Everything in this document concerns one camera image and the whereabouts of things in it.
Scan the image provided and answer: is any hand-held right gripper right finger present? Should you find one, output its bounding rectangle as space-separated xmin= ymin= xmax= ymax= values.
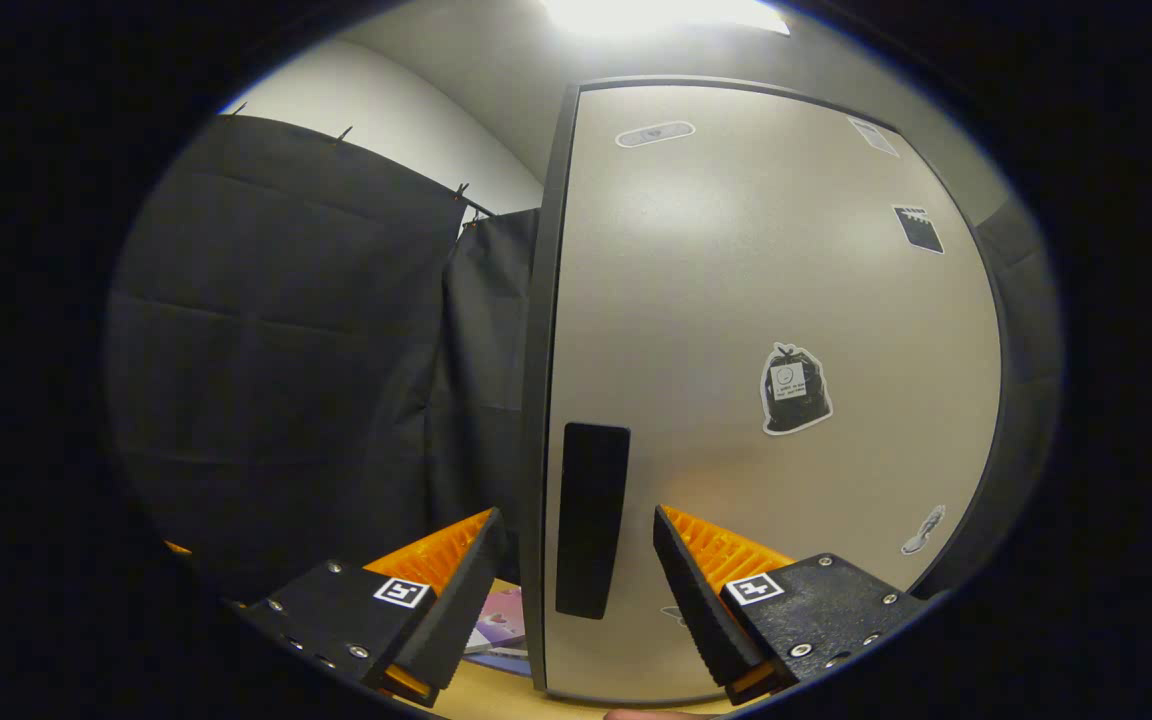
xmin=652 ymin=504 xmax=937 ymax=706

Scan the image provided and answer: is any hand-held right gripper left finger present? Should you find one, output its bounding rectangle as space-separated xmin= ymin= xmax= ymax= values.
xmin=236 ymin=507 xmax=507 ymax=709

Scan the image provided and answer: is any black door handle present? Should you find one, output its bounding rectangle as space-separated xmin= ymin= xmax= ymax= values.
xmin=556 ymin=422 xmax=632 ymax=621

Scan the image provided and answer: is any grey cabinet door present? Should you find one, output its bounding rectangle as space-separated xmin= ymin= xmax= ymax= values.
xmin=544 ymin=85 xmax=1005 ymax=704

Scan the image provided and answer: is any dark grey cabinet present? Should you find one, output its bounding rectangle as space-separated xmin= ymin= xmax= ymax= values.
xmin=519 ymin=75 xmax=1022 ymax=706

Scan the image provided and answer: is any black backdrop cloth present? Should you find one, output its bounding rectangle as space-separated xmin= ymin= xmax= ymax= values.
xmin=106 ymin=112 xmax=1065 ymax=601

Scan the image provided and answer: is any large ceiling light panel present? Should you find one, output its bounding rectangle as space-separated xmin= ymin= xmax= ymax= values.
xmin=536 ymin=0 xmax=792 ymax=39

